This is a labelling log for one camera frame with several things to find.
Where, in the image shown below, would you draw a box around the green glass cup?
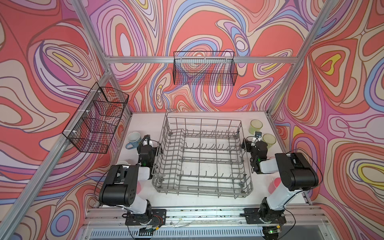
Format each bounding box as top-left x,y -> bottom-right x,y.
262,134 -> 277,149
249,119 -> 263,136

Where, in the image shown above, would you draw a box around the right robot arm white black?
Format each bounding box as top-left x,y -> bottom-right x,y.
242,138 -> 320,221

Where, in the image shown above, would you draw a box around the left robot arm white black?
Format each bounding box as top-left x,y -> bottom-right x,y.
98,135 -> 161,216

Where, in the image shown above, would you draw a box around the blue floral ceramic mug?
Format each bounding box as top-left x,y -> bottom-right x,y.
125,132 -> 142,150

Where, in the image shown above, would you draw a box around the light blue mug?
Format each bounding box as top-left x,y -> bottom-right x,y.
116,161 -> 130,166

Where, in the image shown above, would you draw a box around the pink plastic cup right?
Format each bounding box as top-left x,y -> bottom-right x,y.
268,178 -> 281,194

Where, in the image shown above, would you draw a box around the grey wire dish rack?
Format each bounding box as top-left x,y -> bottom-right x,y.
152,112 -> 253,199

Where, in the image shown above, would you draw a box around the black wire basket left wall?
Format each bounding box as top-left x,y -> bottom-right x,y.
62,83 -> 129,154

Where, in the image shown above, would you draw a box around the black wire basket wall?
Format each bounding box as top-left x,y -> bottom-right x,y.
62,83 -> 129,154
173,50 -> 238,86

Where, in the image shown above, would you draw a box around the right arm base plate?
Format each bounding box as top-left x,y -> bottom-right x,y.
240,208 -> 287,225

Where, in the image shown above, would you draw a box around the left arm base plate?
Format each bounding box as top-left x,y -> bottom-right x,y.
122,209 -> 167,227

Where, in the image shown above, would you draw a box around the aluminium frame rails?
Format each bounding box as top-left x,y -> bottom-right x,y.
1,1 -> 327,240

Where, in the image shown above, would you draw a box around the black wire basket back wall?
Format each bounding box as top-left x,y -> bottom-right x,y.
173,50 -> 238,86

